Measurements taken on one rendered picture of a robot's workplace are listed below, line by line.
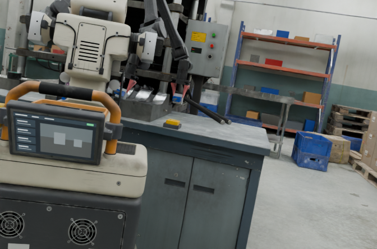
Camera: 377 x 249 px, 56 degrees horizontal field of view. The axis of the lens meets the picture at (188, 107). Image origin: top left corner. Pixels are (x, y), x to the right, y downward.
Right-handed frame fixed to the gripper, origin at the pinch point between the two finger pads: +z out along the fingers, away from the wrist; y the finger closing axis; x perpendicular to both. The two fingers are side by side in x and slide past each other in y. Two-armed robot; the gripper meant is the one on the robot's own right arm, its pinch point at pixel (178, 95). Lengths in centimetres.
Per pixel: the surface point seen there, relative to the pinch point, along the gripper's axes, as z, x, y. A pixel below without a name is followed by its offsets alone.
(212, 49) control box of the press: -33, -73, -5
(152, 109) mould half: 8.8, 13.2, 9.9
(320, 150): 63, -323, -150
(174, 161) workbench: 32.8, 14.5, -6.7
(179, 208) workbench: 57, 14, -13
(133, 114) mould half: 12.9, 13.9, 19.2
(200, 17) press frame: -65, -137, 18
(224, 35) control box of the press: -45, -72, -13
